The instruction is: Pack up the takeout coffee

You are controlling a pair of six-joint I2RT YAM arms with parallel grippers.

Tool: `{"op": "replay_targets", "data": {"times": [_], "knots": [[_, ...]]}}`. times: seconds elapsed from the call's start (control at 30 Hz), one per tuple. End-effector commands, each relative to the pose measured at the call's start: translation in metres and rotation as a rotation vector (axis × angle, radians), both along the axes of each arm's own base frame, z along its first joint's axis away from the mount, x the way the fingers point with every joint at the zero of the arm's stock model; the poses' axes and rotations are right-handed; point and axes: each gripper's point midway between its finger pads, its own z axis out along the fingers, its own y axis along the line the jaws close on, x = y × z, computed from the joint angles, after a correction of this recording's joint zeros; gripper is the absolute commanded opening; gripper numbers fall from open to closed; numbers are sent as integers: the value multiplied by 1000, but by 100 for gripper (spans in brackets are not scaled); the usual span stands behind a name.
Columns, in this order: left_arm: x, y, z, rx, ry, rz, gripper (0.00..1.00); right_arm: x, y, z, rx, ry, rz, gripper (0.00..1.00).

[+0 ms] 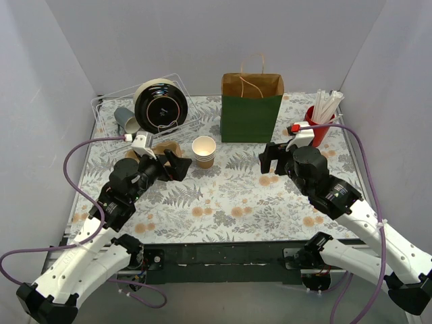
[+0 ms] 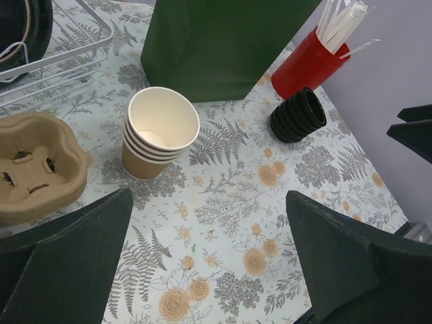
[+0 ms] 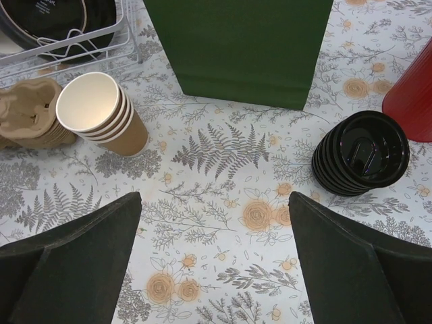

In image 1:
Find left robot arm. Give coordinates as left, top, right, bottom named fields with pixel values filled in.
left=16, top=149, right=192, bottom=323

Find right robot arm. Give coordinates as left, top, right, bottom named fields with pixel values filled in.
left=259, top=142, right=431, bottom=315

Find cardboard cup carrier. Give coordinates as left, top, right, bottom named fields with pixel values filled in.
left=126, top=141, right=182, bottom=161

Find stack of paper cups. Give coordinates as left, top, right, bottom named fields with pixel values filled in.
left=192, top=136, right=216, bottom=169

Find red cup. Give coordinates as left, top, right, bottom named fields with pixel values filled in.
left=304, top=106, right=329, bottom=148

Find floral table mat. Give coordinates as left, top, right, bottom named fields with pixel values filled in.
left=79, top=93, right=364, bottom=244

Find green paper bag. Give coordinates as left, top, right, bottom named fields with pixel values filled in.
left=220, top=54, right=284, bottom=143

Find grey mug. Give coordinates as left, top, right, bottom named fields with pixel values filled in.
left=114, top=107, right=140, bottom=134

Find black plate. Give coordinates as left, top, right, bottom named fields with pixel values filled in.
left=133, top=78, right=188, bottom=134

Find white wrapped straws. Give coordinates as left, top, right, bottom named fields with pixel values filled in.
left=311, top=89, right=344, bottom=124

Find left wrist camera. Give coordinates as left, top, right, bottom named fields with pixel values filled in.
left=124, top=131, right=156, bottom=159

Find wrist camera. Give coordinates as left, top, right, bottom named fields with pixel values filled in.
left=286, top=121, right=315, bottom=151
left=124, top=131, right=156, bottom=159

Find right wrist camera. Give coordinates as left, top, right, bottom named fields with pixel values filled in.
left=286, top=121, right=315, bottom=151

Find white wire dish rack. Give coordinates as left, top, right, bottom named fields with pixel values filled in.
left=90, top=74, right=201, bottom=144

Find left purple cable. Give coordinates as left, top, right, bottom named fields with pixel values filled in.
left=0, top=135, right=168, bottom=308

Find purple cable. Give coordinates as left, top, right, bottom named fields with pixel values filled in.
left=305, top=123, right=387, bottom=324
left=0, top=135, right=168, bottom=308

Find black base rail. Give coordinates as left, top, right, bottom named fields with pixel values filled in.
left=104, top=241, right=348, bottom=286

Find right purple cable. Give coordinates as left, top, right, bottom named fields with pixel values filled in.
left=305, top=123, right=387, bottom=324

